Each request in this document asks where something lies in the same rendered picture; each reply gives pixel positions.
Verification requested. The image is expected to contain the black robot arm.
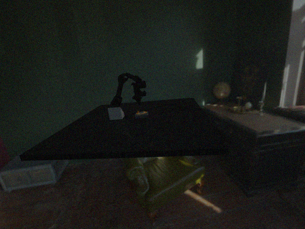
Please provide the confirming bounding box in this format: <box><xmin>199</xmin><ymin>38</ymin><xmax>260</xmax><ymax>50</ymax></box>
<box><xmin>110</xmin><ymin>72</ymin><xmax>146</xmax><ymax>108</ymax></box>

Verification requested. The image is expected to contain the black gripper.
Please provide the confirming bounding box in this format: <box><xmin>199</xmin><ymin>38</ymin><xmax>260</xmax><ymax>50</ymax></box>
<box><xmin>132</xmin><ymin>89</ymin><xmax>143</xmax><ymax>105</ymax></box>

